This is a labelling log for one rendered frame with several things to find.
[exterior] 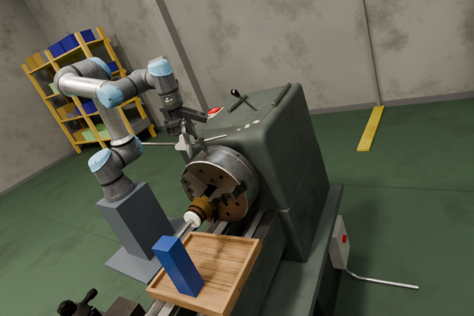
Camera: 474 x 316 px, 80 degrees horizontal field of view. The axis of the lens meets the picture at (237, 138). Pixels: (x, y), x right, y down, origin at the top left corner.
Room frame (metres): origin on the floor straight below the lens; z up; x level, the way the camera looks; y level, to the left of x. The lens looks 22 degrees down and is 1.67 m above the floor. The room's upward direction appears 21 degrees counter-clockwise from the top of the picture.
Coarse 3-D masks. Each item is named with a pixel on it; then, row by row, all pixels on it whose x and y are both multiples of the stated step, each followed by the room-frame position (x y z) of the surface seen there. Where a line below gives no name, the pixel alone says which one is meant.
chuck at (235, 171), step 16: (192, 160) 1.07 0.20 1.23; (208, 160) 1.00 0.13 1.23; (224, 160) 1.00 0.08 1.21; (208, 176) 1.00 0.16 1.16; (224, 176) 0.96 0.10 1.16; (240, 176) 0.95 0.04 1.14; (208, 192) 1.06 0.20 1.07; (256, 192) 1.00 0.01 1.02; (224, 208) 1.00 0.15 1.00; (240, 208) 0.95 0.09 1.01
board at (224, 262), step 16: (192, 240) 1.04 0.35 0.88; (208, 240) 1.00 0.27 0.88; (224, 240) 0.95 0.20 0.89; (240, 240) 0.90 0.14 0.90; (256, 240) 0.87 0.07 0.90; (192, 256) 0.94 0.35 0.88; (208, 256) 0.90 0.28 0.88; (224, 256) 0.87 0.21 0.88; (240, 256) 0.84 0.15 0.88; (256, 256) 0.82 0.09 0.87; (160, 272) 0.89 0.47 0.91; (208, 272) 0.82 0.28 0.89; (224, 272) 0.79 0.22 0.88; (240, 272) 0.75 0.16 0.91; (160, 288) 0.83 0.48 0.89; (176, 288) 0.80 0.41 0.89; (208, 288) 0.75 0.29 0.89; (224, 288) 0.73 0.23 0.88; (240, 288) 0.71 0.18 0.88; (176, 304) 0.75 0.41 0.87; (192, 304) 0.70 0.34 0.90; (208, 304) 0.69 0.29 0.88; (224, 304) 0.65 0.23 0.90
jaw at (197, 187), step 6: (186, 174) 1.04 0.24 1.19; (192, 174) 1.05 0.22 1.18; (186, 180) 1.02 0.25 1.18; (192, 180) 1.02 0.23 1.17; (198, 180) 1.03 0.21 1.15; (192, 186) 1.00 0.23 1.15; (198, 186) 1.00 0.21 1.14; (204, 186) 1.01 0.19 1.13; (192, 192) 0.99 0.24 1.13; (198, 192) 0.98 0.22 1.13; (204, 192) 1.01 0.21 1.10; (192, 198) 0.97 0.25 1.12
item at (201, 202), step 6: (198, 198) 0.94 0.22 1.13; (204, 198) 0.96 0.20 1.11; (192, 204) 0.93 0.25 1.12; (198, 204) 0.92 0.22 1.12; (204, 204) 0.92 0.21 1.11; (192, 210) 0.90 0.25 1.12; (198, 210) 0.89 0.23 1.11; (204, 210) 0.90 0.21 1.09; (210, 210) 0.92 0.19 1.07; (198, 216) 0.88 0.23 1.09; (204, 216) 0.89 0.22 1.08
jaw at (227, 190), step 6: (234, 186) 0.94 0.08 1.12; (240, 186) 0.93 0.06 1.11; (216, 192) 0.97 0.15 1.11; (222, 192) 0.94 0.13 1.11; (228, 192) 0.92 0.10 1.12; (234, 192) 0.92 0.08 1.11; (240, 192) 0.94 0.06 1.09; (210, 198) 0.94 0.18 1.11; (216, 198) 0.93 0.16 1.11; (222, 198) 0.92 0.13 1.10; (228, 198) 0.92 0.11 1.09; (234, 198) 0.90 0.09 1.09; (210, 204) 0.92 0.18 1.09; (216, 204) 0.92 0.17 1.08; (222, 204) 0.92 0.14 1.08
